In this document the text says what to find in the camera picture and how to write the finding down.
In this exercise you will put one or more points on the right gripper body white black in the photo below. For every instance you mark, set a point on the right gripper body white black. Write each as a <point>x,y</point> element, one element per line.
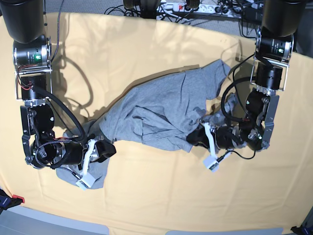
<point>71,174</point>

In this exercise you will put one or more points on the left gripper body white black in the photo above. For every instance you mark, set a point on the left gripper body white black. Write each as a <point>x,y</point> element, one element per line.
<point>222,139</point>

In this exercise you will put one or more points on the grey t-shirt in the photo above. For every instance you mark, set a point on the grey t-shirt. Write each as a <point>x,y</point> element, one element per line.
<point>162,112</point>

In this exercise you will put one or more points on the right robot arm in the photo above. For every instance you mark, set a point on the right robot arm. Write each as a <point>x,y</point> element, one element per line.
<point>52,135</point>

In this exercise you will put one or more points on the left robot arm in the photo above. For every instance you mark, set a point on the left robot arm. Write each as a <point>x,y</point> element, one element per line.
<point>271,62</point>

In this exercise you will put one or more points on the red black clamp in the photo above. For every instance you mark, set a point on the red black clamp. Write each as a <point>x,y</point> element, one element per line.
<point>7,202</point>

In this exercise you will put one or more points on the yellow table cloth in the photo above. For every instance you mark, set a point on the yellow table cloth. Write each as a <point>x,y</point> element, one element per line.
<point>148,191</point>

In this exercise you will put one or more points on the black clamp right corner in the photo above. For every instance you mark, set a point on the black clamp right corner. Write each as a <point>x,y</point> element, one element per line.
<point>302,230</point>

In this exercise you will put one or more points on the white power strip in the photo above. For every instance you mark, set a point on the white power strip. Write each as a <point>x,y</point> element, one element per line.
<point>181,10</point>

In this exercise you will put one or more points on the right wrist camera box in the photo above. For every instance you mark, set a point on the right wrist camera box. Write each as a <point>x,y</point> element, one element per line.
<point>85,182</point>

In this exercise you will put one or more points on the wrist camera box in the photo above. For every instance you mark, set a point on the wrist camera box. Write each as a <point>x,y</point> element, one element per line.
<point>211,163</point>
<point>85,182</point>

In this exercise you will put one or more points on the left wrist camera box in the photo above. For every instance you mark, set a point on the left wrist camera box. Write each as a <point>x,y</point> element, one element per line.
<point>211,163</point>

